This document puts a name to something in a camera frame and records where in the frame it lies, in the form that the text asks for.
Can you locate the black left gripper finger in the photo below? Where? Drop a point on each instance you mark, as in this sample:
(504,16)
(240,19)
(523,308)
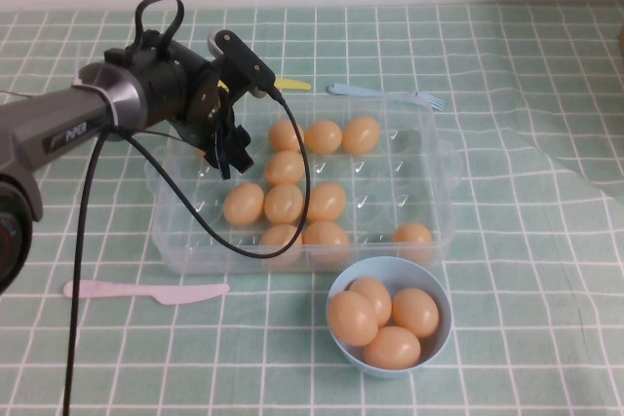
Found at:
(219,153)
(240,150)

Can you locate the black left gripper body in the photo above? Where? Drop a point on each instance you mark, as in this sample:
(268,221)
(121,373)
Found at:
(202,94)

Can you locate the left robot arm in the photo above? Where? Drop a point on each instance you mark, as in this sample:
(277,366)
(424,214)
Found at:
(49,124)

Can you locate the beige plastic egg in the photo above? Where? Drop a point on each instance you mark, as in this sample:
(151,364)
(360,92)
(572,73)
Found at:
(283,204)
(352,317)
(283,136)
(278,238)
(326,239)
(412,240)
(323,137)
(378,295)
(391,348)
(415,313)
(326,202)
(361,135)
(285,168)
(243,205)

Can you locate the clear plastic egg box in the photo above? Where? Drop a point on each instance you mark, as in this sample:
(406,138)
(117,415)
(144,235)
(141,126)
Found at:
(390,177)

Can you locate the yellow plastic knife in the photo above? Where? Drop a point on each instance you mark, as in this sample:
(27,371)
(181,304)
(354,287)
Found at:
(295,84)

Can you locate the light blue plastic fork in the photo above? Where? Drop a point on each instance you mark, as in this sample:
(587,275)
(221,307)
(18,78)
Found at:
(361,91)

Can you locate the pink plastic knife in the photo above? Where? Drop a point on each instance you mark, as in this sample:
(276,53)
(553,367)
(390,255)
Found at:
(146,291)

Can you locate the light blue bowl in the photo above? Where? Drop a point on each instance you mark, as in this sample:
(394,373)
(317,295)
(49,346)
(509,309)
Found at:
(390,270)

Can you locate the green checkered tablecloth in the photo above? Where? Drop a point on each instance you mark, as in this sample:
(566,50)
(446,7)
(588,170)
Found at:
(536,289)

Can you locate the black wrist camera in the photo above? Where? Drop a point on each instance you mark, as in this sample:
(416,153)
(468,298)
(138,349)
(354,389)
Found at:
(244,63)

